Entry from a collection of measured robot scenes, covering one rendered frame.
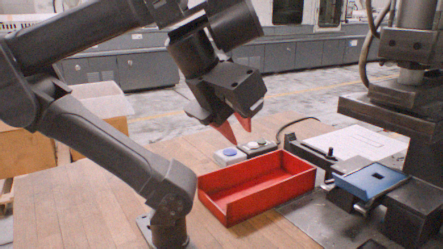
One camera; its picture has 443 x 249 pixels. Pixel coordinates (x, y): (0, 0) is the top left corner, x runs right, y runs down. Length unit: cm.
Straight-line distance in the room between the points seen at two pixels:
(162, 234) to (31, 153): 215
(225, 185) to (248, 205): 12
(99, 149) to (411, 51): 50
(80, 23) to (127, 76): 449
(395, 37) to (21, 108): 57
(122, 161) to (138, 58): 447
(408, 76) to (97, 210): 66
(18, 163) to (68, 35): 225
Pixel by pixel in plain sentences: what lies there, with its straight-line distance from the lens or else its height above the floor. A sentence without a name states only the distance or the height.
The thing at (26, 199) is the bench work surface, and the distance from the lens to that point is 82.
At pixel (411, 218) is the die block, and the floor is 96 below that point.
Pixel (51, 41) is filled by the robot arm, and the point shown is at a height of 126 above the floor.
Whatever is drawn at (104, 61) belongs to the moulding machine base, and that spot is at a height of 56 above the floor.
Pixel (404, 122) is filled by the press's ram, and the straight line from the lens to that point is 57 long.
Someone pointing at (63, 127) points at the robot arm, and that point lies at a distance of 49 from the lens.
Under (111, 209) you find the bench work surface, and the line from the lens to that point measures 70.
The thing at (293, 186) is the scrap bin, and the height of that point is 94.
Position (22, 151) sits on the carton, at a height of 34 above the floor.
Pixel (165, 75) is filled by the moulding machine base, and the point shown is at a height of 25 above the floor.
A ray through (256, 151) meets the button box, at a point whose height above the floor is 93.
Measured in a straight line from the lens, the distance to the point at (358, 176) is 66.
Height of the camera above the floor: 130
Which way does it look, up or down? 22 degrees down
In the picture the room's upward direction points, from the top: straight up
